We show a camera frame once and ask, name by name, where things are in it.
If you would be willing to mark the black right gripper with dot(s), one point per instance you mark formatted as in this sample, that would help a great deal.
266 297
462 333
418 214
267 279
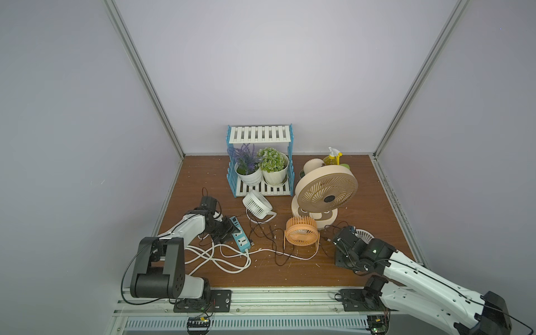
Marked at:
343 241

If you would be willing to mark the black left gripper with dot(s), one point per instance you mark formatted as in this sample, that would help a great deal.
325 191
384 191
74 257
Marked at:
226 228

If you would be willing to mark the teal white power strip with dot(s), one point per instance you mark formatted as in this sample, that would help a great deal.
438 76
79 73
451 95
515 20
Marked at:
240 238

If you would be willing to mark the orange ribbed desk fan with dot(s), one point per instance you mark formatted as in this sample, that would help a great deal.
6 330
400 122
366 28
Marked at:
302 231

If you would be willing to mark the small white desk fan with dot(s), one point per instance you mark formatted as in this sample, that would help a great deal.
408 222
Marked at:
364 235

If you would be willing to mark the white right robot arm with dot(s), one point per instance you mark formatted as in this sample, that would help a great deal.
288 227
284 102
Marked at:
397 283

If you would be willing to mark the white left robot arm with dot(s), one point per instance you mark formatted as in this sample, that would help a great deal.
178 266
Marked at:
159 267

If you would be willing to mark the white round tilting desk fan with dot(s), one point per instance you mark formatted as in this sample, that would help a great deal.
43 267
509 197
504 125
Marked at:
257 205

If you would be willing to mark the large beige desk fan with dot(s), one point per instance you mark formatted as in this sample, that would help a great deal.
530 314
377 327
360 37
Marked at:
322 191

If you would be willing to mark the white pot purple lavender plant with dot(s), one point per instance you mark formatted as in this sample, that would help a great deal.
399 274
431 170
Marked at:
247 163

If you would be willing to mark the white pot green plant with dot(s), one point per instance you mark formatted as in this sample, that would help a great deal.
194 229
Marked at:
274 166

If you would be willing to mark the yellow spray bottle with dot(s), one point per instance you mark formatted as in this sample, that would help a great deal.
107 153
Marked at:
333 158

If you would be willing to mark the beige round humidifier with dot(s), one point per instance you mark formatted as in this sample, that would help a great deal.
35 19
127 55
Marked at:
312 164

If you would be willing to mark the blue white wooden plant shelf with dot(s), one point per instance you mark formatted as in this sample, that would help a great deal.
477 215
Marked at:
280 137

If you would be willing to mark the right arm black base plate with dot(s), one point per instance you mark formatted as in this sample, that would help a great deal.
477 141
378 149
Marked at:
362 300

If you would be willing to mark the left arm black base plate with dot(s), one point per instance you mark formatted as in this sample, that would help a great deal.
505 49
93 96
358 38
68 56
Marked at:
213 301

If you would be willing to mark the aluminium front rail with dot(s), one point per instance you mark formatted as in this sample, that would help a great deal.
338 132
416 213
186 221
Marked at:
302 310

